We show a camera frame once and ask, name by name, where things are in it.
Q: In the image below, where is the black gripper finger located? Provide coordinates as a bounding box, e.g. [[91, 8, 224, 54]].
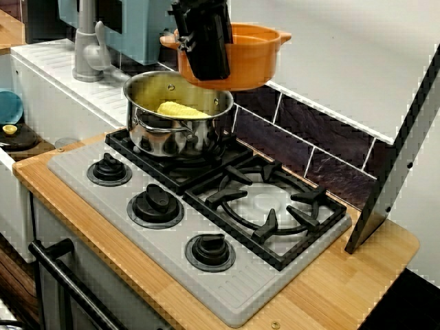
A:
[[168, 3, 232, 82], [220, 0, 236, 46]]

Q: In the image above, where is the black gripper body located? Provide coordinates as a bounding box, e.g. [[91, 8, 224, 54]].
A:
[[170, 0, 228, 12]]

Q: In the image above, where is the orange pot with two handles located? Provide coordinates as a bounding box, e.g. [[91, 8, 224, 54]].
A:
[[159, 22, 292, 92]]

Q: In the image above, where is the stainless steel pot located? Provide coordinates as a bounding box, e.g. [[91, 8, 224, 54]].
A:
[[122, 71, 235, 160]]

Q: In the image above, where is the black stove knob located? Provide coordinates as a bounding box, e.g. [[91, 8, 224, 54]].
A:
[[184, 232, 237, 274], [86, 153, 133, 188], [126, 183, 184, 230]]

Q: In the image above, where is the grey stove top plate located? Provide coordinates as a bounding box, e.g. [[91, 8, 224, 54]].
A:
[[47, 135, 353, 327]]

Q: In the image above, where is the yellow corn cob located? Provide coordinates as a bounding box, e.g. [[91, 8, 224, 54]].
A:
[[157, 101, 211, 120]]

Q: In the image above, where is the light blue box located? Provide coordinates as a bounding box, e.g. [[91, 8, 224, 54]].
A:
[[57, 0, 177, 66]]

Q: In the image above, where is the white kitchen back panel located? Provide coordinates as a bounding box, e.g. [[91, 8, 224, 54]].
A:
[[226, 0, 440, 145]]

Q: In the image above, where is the grey toy faucet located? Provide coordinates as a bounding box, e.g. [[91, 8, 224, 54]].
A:
[[71, 0, 111, 83]]

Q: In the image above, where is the black burner grate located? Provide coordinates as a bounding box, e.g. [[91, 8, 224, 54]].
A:
[[183, 154, 348, 272], [104, 126, 255, 195]]

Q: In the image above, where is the dark tile backsplash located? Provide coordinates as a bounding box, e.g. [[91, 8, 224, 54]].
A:
[[113, 51, 379, 210]]

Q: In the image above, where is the black box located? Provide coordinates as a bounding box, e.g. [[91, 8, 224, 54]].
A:
[[25, 0, 78, 45]]

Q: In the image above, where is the white sink unit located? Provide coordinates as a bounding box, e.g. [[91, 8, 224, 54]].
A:
[[0, 37, 130, 264]]

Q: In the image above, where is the dark round lid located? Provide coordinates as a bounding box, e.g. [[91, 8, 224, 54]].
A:
[[0, 123, 41, 151]]

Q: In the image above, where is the blue plate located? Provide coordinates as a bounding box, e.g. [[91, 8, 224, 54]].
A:
[[0, 88, 25, 125]]

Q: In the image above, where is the black edged side panel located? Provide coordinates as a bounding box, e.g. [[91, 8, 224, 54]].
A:
[[344, 44, 440, 255]]

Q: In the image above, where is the white oven door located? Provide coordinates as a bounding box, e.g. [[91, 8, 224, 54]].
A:
[[32, 199, 173, 330]]

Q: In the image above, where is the wooden kitchen countertop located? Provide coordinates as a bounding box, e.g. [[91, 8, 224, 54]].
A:
[[12, 129, 421, 330]]

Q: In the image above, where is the black oven door handle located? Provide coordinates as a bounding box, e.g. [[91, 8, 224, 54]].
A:
[[28, 238, 128, 330]]

